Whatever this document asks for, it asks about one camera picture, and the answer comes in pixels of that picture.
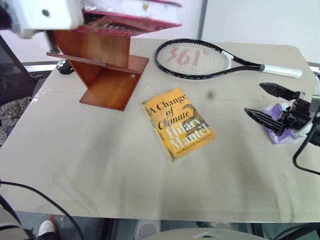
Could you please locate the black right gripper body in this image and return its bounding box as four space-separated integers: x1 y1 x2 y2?
279 91 313 131

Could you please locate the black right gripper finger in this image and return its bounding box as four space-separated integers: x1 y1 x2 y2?
258 82 301 102
243 107 286 137

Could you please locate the yellow paperback book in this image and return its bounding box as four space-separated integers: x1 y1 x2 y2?
141 87 217 163

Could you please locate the zigzag wooden bookshelf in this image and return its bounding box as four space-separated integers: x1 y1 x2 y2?
46 29 150 112

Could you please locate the red and white book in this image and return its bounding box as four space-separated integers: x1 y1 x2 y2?
73 0 184 36

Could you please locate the black and white tennis racket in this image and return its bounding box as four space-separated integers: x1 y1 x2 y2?
153 38 304 81

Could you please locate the purple and white cloth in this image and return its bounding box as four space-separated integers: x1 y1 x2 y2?
263 102 310 146

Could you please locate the grey vertical pole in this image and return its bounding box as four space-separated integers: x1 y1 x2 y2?
199 0 209 40

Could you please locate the white round object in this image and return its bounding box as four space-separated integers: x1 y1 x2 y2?
135 219 161 239

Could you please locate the small black round object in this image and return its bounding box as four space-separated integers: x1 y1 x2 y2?
56 59 75 75

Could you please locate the white shoe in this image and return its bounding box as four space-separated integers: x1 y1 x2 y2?
38 219 58 238

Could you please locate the plaid fabric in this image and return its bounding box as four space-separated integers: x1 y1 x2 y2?
0 95 34 149

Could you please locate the black mesh office chair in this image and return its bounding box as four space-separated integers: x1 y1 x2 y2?
0 34 54 106

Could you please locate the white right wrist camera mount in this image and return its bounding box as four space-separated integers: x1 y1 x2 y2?
299 92 320 137

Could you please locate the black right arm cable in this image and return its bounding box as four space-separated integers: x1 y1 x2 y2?
292 121 320 176

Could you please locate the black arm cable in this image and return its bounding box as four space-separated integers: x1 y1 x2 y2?
292 121 320 176
0 180 85 240

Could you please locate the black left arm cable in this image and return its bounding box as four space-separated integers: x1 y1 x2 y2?
0 180 85 240

